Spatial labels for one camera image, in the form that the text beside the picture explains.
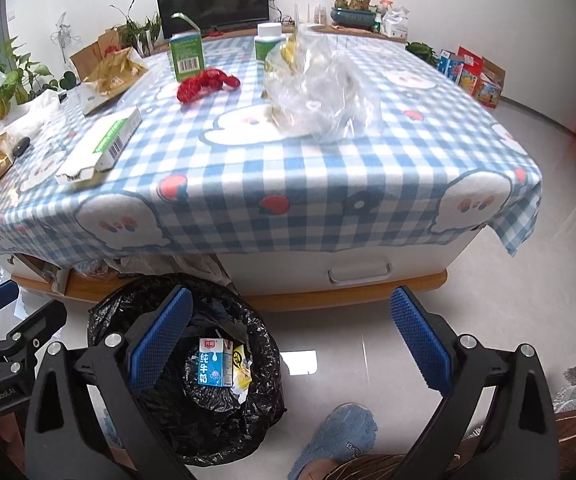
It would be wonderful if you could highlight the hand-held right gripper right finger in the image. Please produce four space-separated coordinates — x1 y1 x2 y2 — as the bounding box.
389 285 561 480

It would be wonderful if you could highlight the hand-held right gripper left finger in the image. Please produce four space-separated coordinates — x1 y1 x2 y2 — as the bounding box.
24 285 195 480

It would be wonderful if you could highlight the black trash bag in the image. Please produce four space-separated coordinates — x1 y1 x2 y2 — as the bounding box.
88 274 287 466

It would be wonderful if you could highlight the blue white milk carton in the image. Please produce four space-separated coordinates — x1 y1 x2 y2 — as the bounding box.
197 337 236 387

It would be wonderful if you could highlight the yellow wrapper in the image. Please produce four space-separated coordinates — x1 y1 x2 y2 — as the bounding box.
230 344 251 391

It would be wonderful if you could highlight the blue slipper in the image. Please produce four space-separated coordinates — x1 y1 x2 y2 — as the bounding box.
288 403 377 480

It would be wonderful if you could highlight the white wooden coffee table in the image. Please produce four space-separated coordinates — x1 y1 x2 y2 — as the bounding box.
0 230 449 312

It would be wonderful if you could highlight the person's right leg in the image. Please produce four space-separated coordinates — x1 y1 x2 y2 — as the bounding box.
325 407 576 480

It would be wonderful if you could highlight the blue white checked tablecloth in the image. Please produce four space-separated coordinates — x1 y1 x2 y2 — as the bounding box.
0 27 544 261

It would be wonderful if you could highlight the white green cardboard box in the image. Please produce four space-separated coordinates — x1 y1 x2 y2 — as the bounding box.
55 106 142 184

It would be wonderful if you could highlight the white plastic bag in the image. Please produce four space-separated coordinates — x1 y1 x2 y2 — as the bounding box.
0 91 63 136
380 7 411 40

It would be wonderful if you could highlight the green pothos plant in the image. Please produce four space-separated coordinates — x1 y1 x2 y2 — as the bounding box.
0 42 63 121

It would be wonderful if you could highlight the brown paper bag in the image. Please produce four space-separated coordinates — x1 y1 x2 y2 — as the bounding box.
69 30 133 81

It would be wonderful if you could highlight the red plastic wrapper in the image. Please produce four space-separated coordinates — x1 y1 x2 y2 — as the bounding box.
176 67 241 106

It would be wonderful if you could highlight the colourful toy box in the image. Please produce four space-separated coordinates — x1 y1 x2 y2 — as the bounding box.
470 72 501 106

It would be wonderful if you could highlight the clear plastic bag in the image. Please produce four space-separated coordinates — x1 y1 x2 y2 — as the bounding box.
260 27 381 143

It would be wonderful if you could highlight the blue white box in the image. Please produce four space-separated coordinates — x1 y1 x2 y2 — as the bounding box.
438 50 464 81

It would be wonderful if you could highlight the red box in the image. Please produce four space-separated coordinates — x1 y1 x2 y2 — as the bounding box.
455 47 484 76

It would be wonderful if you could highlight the green drink carton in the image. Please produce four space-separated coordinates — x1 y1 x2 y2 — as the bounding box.
168 12 203 81

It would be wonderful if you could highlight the small green floor plant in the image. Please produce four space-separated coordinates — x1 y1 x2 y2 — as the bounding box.
407 41 441 68

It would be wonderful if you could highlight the leafy potted plant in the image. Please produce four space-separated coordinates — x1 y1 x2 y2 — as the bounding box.
110 0 161 56

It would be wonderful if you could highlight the green bottle with white cap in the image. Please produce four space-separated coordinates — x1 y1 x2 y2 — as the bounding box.
254 22 283 61

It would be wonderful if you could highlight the bonsai in blue pot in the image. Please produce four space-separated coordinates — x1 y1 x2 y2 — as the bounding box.
330 0 376 28

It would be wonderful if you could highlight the black television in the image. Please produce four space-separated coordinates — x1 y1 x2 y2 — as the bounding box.
155 0 270 38

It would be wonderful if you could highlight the white drawer with handle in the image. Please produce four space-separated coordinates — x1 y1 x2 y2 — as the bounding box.
220 232 446 292

